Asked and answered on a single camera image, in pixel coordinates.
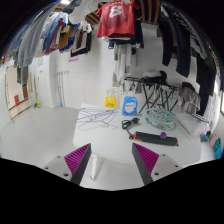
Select grey hanging garment left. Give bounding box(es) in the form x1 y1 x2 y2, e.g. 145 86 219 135
14 9 52 68

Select black coiled power cable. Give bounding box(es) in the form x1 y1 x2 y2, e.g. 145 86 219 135
120 116 141 140

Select blue hanging shirt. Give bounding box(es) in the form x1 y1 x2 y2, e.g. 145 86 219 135
41 13 64 51

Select red number eight jersey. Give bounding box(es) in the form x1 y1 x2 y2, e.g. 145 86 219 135
97 0 140 38

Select yellow bag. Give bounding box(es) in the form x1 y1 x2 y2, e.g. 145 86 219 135
104 96 116 108

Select black hanging trousers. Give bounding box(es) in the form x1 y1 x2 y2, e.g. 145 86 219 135
159 6 191 77

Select brown hanging garment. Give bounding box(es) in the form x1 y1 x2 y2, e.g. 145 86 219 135
58 25 71 49

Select black power strip orange end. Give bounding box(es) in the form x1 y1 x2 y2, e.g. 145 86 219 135
133 131 178 146

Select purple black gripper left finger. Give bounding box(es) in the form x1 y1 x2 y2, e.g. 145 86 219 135
64 143 91 185

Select blue detergent bottle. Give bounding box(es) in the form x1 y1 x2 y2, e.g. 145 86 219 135
122 96 138 116

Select white hanging towel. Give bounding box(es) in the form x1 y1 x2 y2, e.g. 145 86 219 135
112 44 134 87

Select grey garment on rack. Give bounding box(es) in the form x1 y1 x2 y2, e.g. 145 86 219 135
177 82 201 113

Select purple charger plug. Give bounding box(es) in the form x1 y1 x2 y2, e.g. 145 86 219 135
160 132 167 139

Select white table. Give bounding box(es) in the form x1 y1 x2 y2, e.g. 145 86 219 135
73 103 201 179

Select black folding drying rack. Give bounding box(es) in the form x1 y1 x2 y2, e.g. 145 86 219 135
125 77 178 113

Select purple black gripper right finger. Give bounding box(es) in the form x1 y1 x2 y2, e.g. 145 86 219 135
132 143 159 185

